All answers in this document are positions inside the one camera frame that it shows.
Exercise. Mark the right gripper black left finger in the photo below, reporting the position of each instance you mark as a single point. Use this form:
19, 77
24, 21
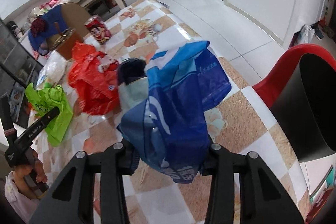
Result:
88, 179

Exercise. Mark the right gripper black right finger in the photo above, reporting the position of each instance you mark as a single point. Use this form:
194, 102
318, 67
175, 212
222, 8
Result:
247, 181

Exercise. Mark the light green plastic bag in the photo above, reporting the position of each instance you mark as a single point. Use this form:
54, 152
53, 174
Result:
52, 103

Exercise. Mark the red plastic bag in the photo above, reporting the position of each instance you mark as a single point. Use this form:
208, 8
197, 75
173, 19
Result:
92, 82

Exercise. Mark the blue plastic bag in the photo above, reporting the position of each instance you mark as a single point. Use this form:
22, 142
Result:
169, 128

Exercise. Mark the clear plastic bag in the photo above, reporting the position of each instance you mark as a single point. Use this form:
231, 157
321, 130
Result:
52, 72

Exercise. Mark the pink left sleeve forearm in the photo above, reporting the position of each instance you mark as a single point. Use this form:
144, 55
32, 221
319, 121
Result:
23, 206

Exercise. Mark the black trash bin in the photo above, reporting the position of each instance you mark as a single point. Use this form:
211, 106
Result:
305, 109

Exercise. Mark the person's left hand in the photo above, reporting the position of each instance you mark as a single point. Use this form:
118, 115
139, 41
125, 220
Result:
21, 171

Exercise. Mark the glass display cabinet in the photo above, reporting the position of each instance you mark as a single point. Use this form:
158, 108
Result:
18, 70

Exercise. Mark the checked patterned tablecloth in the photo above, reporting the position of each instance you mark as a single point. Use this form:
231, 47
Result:
240, 123

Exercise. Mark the brown wooden box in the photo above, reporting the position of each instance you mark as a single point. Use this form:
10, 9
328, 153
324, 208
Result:
63, 42

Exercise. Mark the red plastic stool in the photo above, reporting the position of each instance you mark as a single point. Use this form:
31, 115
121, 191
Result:
272, 85

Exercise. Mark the dark blue cap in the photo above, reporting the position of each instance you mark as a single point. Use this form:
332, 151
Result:
130, 70

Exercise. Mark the chair with blue garment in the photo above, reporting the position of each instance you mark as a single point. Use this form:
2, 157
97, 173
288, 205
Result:
68, 15

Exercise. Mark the red cartoon drink can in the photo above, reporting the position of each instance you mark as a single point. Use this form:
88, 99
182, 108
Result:
97, 28

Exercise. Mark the white plastic bag on floor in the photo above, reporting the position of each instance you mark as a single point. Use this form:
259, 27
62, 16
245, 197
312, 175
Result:
306, 35

